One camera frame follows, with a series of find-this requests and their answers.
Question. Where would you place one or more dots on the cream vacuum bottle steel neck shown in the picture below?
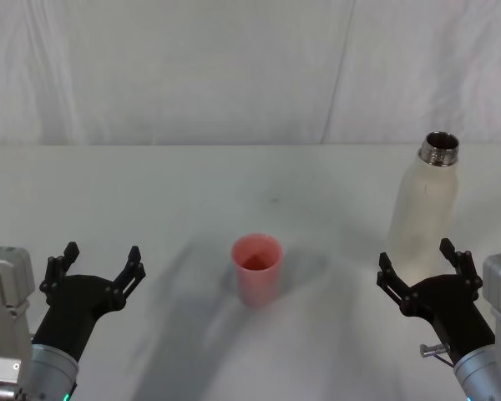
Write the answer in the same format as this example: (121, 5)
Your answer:
(426, 209)

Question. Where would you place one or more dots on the pink cup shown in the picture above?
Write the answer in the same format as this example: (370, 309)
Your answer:
(256, 284)

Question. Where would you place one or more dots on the white curtain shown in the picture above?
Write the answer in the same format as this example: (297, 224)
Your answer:
(192, 71)

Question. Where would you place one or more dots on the white tablecloth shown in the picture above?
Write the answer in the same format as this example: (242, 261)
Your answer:
(150, 200)

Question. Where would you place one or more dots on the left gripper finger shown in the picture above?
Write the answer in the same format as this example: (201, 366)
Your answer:
(55, 269)
(128, 275)

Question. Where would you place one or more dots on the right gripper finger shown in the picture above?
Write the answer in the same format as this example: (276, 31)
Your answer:
(390, 277)
(463, 265)

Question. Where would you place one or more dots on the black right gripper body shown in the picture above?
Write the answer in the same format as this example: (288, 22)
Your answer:
(446, 309)

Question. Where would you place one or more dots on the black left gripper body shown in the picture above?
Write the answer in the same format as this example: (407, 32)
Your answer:
(73, 305)

